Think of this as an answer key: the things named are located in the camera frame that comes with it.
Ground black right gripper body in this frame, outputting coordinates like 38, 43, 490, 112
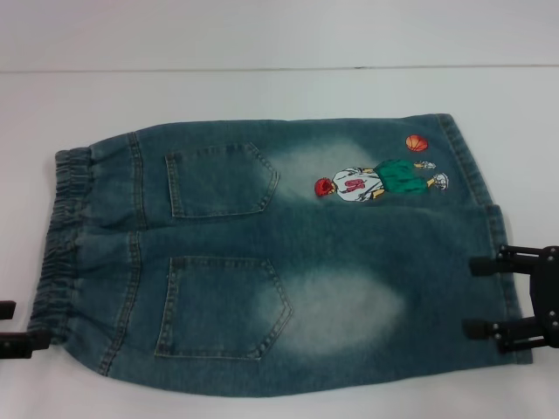
526, 256, 559, 347

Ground blue denim shorts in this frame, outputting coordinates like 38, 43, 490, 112
26, 113, 535, 390

